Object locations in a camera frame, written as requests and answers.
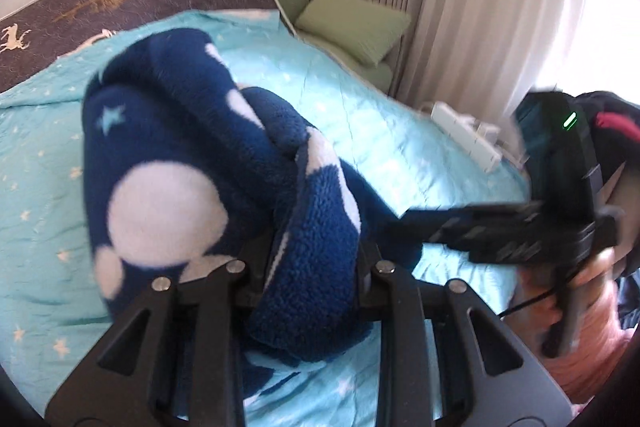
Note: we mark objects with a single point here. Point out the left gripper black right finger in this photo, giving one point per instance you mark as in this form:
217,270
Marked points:
446,358

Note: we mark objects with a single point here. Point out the person's hand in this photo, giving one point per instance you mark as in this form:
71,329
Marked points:
601,342

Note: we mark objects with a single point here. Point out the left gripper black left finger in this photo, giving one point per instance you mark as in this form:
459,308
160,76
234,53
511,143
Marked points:
173,357

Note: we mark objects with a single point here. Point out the white power strip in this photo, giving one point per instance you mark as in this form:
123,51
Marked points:
461,130

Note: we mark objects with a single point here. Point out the light blue star quilt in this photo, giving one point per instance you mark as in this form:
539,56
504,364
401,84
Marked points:
51,312

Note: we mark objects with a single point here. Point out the navy fleece star pajama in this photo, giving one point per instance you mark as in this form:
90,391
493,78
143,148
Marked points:
183,167

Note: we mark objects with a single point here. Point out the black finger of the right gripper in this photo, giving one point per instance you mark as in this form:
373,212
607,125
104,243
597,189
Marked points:
471,227

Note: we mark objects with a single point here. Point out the green pillow front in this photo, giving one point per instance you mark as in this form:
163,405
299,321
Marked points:
366,30

